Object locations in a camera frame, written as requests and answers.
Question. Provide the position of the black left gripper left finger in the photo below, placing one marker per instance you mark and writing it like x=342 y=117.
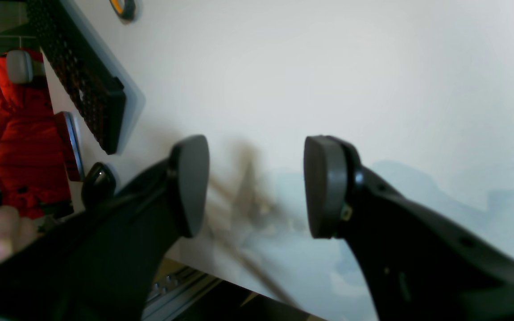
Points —
x=100 y=265

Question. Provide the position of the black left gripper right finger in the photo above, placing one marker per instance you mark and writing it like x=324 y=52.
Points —
x=418 y=265

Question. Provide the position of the black computer mouse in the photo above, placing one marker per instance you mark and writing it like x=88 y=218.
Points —
x=98 y=185

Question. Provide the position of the black mouse pad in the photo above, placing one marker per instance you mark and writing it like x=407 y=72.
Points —
x=70 y=147

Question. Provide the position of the red cloth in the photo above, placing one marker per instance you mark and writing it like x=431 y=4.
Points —
x=32 y=167

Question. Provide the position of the black keyboard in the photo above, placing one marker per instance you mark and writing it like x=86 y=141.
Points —
x=95 y=92

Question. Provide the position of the grey chair armrest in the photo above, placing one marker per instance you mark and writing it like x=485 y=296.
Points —
x=19 y=67

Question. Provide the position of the orange yellow tool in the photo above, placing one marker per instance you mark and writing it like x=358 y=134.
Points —
x=124 y=9

